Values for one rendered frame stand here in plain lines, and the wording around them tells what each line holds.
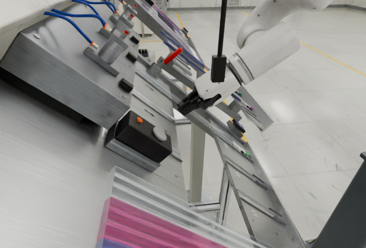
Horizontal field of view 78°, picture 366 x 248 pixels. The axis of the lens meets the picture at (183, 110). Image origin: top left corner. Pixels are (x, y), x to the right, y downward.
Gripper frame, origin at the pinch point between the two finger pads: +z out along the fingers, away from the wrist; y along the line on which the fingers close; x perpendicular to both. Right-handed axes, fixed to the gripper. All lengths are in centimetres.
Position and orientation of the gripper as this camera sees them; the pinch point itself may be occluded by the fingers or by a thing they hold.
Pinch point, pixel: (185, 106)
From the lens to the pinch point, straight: 62.2
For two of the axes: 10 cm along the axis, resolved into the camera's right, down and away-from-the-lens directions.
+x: 5.8, 6.4, 5.0
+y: 1.2, 5.4, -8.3
